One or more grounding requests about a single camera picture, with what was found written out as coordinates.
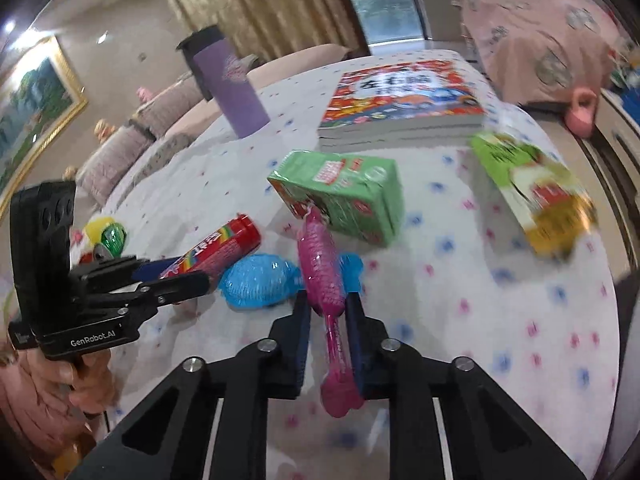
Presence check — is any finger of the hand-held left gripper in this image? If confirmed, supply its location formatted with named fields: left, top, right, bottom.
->
left=134, top=270, right=212, bottom=307
left=131, top=256, right=184, bottom=282

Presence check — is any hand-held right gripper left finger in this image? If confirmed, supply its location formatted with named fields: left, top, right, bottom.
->
left=82, top=290, right=313, bottom=480

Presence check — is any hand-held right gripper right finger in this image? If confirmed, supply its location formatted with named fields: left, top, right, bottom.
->
left=345, top=292, right=588, bottom=480

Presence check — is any red rainbow candy tube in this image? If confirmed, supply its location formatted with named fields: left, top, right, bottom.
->
left=157, top=215, right=262, bottom=286

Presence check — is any pink candy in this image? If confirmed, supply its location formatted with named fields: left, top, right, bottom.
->
left=297, top=207, right=366, bottom=418

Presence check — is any person's left forearm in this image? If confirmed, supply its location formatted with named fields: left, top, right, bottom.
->
left=0, top=345, right=101, bottom=480

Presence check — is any person's left hand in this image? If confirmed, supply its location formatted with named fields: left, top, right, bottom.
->
left=30, top=347, right=119, bottom=411

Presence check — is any yellow plastic cup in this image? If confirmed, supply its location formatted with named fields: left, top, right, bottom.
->
left=82, top=216, right=117, bottom=246

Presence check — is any blue wrapped candy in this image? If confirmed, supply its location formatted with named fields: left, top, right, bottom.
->
left=218, top=252, right=365, bottom=311

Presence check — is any striped pink cushion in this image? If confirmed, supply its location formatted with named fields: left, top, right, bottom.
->
left=135, top=80, right=201, bottom=138
left=75, top=125, right=151, bottom=206

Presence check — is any green drink carton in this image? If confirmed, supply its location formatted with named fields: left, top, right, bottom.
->
left=267, top=150, right=405, bottom=247

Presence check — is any gold framed landscape painting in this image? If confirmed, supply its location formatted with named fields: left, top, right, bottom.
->
left=0, top=35, right=90, bottom=203

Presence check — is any beige sofa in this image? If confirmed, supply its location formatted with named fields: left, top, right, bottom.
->
left=65, top=45, right=351, bottom=206

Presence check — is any purple insulated bottle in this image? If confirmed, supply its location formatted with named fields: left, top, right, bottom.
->
left=176, top=24, right=271, bottom=139

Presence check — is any green and yellow snack box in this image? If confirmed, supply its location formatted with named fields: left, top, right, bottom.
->
left=470, top=130, right=598, bottom=256

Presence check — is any colourful picture book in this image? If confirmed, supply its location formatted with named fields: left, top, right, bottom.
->
left=317, top=60, right=487, bottom=150

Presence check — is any golden patterned curtain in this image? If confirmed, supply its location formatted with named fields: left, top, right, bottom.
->
left=165, top=0, right=361, bottom=61

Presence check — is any pink kettlebell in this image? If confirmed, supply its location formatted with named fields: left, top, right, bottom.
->
left=565, top=85, right=603, bottom=136

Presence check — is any white television cabinet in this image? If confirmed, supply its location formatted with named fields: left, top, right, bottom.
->
left=575, top=90, right=640, bottom=211

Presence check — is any glass balcony door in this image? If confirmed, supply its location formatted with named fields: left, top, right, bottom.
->
left=325, top=0, right=436, bottom=48

